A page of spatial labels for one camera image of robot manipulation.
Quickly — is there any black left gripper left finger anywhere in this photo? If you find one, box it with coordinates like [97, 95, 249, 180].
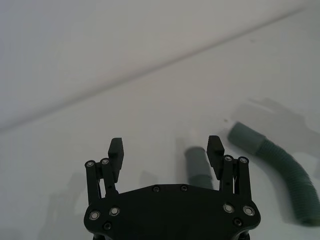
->
[84, 137, 125, 207]

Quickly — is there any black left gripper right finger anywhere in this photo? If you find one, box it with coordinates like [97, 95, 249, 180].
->
[206, 135, 254, 204]

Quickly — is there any short green corrugated hose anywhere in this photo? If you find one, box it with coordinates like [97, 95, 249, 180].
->
[184, 146, 214, 189]

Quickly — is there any long green corrugated hose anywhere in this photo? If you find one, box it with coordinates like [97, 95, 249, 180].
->
[226, 121, 317, 222]

